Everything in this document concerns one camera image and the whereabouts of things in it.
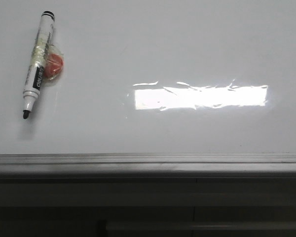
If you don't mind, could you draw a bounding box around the white black whiteboard marker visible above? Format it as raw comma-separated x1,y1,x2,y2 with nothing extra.
22,10,65,120

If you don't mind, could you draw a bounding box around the white whiteboard with aluminium frame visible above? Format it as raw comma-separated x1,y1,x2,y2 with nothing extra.
0,0,296,179

